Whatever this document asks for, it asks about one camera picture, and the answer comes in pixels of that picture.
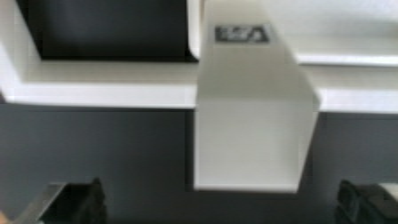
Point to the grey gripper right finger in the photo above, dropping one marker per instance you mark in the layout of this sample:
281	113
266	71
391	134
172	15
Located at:
366	203

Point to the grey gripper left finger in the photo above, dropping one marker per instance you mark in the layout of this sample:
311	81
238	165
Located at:
69	204

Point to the white desk leg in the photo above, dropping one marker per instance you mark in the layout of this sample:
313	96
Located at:
256	109

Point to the white desk top tray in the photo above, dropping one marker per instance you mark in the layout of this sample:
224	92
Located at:
313	32

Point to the white front fence bar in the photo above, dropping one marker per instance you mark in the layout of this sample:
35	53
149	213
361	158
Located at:
334	88

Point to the white left fence block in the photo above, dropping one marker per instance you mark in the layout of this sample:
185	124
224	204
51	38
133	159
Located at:
19	59

